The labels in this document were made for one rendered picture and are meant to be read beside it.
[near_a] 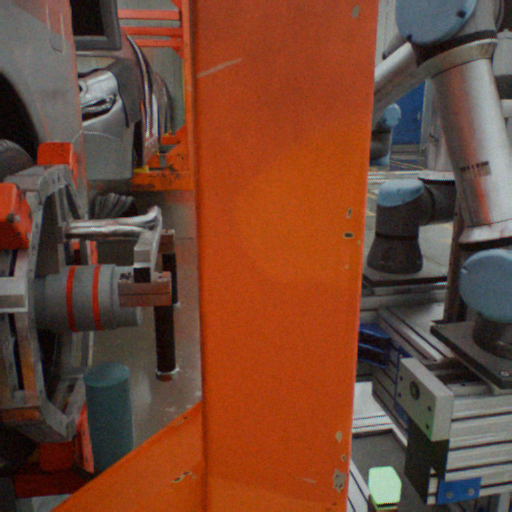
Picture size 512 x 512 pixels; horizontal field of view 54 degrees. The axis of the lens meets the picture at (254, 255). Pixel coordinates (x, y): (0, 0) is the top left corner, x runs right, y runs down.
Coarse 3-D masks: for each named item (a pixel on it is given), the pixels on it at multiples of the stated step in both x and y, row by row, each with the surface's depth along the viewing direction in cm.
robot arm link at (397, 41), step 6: (396, 36) 125; (390, 42) 126; (396, 42) 124; (402, 42) 123; (390, 48) 126; (396, 48) 124; (384, 54) 128; (390, 54) 126; (384, 60) 128; (378, 114) 140; (372, 120) 141; (372, 126) 144
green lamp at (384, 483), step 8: (376, 472) 83; (384, 472) 83; (392, 472) 83; (376, 480) 82; (384, 480) 82; (392, 480) 82; (376, 488) 81; (384, 488) 81; (392, 488) 81; (400, 488) 82; (376, 496) 82; (384, 496) 81; (392, 496) 82
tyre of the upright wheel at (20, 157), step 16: (0, 144) 95; (16, 144) 104; (0, 160) 93; (16, 160) 102; (32, 160) 112; (0, 176) 93; (48, 400) 118; (0, 432) 88; (16, 432) 96; (0, 448) 88; (16, 448) 95; (32, 448) 105; (0, 464) 89; (16, 464) 96
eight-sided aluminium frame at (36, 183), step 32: (32, 192) 87; (32, 224) 84; (0, 256) 81; (32, 256) 83; (0, 288) 78; (32, 288) 81; (0, 320) 79; (32, 320) 82; (0, 352) 80; (32, 352) 81; (64, 352) 124; (0, 384) 82; (32, 384) 82; (64, 384) 118; (32, 416) 84; (64, 416) 99
